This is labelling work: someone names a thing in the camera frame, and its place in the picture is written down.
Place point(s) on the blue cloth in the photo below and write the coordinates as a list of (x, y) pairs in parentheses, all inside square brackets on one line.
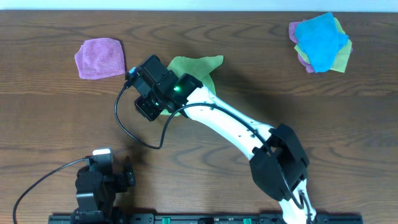
[(322, 43)]

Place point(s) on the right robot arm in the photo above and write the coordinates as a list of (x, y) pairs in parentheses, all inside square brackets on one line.
[(276, 157)]

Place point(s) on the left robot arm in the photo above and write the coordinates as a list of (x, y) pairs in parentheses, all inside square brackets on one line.
[(96, 189)]

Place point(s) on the yellow-green cloth in pile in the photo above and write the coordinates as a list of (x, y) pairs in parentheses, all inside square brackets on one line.
[(342, 59)]

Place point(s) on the light green cloth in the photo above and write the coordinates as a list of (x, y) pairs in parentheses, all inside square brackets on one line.
[(200, 68)]

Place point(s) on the folded purple cloth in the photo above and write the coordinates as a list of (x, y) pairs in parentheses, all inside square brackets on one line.
[(100, 58)]

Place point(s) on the purple cloth in pile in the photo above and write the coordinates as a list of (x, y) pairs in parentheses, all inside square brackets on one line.
[(293, 31)]

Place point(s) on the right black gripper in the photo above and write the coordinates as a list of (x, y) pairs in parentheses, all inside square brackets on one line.
[(141, 105)]

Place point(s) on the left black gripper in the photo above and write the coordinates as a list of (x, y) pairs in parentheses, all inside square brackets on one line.
[(127, 178)]

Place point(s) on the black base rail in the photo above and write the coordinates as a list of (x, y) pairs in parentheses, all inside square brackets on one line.
[(148, 218)]

